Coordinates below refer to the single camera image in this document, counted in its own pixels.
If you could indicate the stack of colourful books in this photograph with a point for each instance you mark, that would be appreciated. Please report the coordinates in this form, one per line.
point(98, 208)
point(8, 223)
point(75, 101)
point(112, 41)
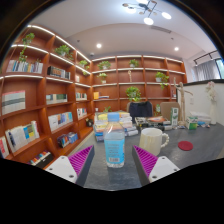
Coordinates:
point(99, 128)

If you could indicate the recessed round ceiling light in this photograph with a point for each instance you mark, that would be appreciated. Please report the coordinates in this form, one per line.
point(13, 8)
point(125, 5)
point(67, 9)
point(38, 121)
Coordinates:
point(176, 48)
point(99, 45)

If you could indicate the wooden shelf unit with books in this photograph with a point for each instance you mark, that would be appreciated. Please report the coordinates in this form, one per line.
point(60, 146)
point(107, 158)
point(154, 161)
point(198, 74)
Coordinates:
point(33, 96)

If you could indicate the black ceiling track rail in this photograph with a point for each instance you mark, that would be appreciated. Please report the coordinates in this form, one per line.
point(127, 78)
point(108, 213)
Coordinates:
point(203, 56)

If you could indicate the tall green white carton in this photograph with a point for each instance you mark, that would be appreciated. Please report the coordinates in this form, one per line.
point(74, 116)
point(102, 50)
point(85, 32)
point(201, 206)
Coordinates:
point(174, 116)

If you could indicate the window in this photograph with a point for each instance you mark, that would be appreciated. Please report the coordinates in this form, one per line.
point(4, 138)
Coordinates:
point(220, 68)

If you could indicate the grey window curtain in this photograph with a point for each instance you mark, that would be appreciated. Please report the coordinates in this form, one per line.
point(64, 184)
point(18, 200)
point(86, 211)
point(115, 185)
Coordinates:
point(206, 70)

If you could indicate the green white box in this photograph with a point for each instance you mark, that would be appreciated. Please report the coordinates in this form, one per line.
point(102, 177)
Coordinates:
point(191, 123)

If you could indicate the chair with dark jacket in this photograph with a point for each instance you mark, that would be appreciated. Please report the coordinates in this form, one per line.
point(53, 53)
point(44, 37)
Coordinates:
point(140, 110)

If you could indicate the branched ceiling lamp round lights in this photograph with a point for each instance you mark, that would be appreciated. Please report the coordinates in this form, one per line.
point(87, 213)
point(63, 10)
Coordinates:
point(148, 11)

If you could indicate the cream ceramic mug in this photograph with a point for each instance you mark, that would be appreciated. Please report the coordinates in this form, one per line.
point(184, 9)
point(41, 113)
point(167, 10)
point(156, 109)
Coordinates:
point(151, 141)

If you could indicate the flat round red coaster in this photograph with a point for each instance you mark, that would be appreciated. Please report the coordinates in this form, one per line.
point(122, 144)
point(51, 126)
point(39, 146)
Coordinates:
point(185, 145)

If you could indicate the ceiling air vent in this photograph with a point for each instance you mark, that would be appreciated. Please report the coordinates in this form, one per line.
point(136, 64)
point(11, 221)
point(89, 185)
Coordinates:
point(160, 29)

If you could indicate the stack of dark books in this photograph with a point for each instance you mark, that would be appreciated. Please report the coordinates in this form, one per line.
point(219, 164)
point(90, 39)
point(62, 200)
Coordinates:
point(153, 121)

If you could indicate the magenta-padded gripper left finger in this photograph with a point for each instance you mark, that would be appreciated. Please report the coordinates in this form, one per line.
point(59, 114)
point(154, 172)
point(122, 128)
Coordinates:
point(63, 166)

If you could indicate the tan chair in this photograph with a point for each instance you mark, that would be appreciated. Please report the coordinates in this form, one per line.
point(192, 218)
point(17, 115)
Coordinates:
point(166, 110)

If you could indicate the clear water bottle blue label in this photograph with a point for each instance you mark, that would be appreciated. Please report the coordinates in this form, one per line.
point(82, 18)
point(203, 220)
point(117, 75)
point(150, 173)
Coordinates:
point(114, 146)

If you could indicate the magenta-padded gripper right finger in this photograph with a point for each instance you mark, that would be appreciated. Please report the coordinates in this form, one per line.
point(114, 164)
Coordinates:
point(161, 166)

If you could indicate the wooden artist mannequin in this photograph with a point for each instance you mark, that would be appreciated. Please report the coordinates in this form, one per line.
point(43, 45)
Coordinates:
point(182, 100)

